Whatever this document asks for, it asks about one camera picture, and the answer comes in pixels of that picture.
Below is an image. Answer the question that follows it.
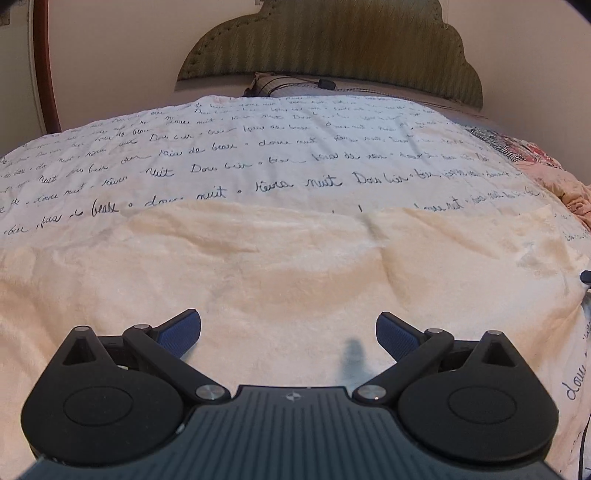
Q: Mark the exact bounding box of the green quilted headboard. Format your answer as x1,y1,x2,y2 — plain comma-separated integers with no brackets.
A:
177,0,484,110

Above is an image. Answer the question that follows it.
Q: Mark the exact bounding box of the cream towel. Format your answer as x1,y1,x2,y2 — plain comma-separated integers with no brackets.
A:
0,202,591,480

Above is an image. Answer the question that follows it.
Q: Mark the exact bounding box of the striped pillow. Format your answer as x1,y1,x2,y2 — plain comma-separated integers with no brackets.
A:
243,71,467,106

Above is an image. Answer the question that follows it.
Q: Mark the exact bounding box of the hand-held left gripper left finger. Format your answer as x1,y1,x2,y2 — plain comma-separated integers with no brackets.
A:
45,309,232,409

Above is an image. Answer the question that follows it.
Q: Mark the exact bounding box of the white script-print bedspread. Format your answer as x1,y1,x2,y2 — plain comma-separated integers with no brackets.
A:
0,94,591,480

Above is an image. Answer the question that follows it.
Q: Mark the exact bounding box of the pink floral blanket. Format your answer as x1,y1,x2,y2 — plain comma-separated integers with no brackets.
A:
466,124,591,219

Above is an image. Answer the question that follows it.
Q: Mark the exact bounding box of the wooden door frame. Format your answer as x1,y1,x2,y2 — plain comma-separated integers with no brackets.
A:
30,0,62,136

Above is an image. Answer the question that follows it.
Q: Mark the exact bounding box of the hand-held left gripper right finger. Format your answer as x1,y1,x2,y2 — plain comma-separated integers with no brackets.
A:
353,311,542,409

